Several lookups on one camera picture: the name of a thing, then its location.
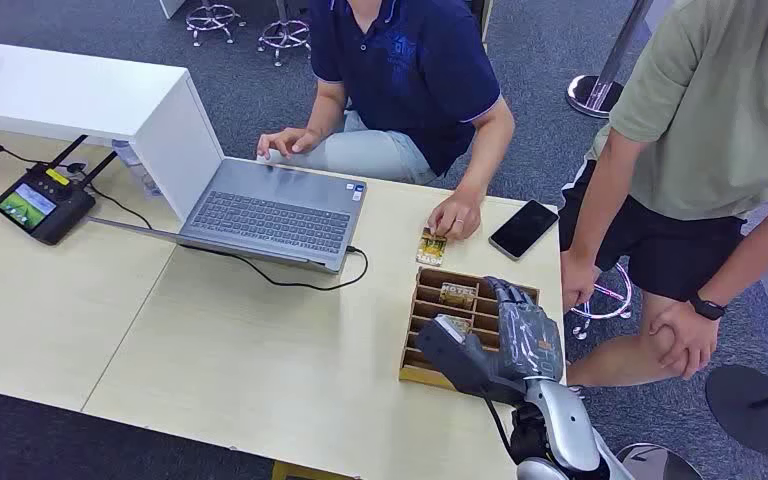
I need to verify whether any standing person's left hand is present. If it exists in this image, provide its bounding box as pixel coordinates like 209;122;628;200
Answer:
648;300;721;381

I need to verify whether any black smartphone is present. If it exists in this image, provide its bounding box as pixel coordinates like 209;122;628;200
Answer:
488;199;560;261

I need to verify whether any chrome stanchion post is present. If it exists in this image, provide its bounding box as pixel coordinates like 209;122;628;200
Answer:
565;0;654;120

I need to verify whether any standing person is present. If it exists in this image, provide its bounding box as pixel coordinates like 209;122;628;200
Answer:
559;0;768;399

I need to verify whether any thin black cable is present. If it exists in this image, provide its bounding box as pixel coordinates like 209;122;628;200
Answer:
0;130;154;231

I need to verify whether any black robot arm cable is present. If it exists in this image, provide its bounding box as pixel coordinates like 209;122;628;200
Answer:
483;396;515;465

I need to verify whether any clear plastic water bottle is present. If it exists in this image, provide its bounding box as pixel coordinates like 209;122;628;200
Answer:
110;139;163;199

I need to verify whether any wooden furniture edge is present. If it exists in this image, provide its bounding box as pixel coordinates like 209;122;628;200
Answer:
470;0;495;45

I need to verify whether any black round stanchion base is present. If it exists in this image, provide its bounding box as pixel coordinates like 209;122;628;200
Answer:
705;365;768;456

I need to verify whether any chrome stool base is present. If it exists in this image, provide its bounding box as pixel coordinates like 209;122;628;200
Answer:
185;0;248;48
256;0;313;68
569;261;634;342

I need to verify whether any gold hotel key card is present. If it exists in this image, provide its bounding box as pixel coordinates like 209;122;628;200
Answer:
438;282;479;310
415;228;448;268

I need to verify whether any black laptop power cable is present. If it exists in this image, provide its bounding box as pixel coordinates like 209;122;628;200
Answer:
181;245;370;292

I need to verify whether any standing person's right hand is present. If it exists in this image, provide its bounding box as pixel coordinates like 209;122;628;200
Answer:
559;249;601;313

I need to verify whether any seated person's left hand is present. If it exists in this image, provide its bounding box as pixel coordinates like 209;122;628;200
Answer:
426;192;484;242

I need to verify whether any seated person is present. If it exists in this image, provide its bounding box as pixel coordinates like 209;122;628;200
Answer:
256;0;516;243

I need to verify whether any wrist camera on dark mount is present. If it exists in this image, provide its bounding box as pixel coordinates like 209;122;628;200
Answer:
415;314;528;407

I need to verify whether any black wrist watch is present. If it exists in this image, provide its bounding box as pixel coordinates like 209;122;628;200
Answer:
688;293;728;323

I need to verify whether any yellow wooden table support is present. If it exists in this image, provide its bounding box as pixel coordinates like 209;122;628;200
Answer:
271;460;359;480

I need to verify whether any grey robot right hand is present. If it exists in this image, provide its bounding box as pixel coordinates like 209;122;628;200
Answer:
483;276;566;384

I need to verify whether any black remote controller with screen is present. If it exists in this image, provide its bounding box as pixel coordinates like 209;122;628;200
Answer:
0;134;119;246

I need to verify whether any seated person's right hand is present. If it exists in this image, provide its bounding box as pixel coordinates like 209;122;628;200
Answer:
256;127;323;161

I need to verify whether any grey round base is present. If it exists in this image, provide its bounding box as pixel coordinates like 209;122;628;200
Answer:
615;442;705;480

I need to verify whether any white desk shelf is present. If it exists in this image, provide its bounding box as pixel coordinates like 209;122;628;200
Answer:
0;39;226;223

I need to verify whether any grey open laptop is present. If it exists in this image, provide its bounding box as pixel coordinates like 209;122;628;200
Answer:
87;157;368;275

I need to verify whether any wooden slotted card holder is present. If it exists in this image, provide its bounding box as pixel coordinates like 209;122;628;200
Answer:
399;266;541;392

